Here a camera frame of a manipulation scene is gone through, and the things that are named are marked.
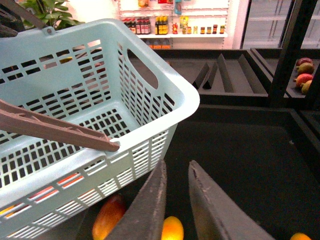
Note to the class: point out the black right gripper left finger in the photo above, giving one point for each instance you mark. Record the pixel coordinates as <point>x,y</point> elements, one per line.
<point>144,218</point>

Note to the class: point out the green potted plant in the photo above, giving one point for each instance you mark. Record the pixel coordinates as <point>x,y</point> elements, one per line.
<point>54,13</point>

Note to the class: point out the light blue plastic basket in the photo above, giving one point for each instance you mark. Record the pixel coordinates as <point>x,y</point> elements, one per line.
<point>98,75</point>

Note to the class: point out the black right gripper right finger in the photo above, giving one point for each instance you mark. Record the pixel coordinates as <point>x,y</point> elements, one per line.
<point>216,216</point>

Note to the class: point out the black mango tray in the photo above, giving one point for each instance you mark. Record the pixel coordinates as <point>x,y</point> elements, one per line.
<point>266,160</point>

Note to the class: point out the brown basket handle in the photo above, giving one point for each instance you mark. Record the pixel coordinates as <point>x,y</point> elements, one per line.
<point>21,121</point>

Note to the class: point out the red yellow mango in tray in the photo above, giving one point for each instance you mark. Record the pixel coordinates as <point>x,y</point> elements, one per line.
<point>109,215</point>

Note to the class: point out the orange mango in tray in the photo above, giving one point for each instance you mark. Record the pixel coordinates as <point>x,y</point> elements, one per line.
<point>172,229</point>

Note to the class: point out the white shelf with bottles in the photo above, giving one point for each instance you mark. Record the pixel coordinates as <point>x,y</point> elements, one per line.
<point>177,24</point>

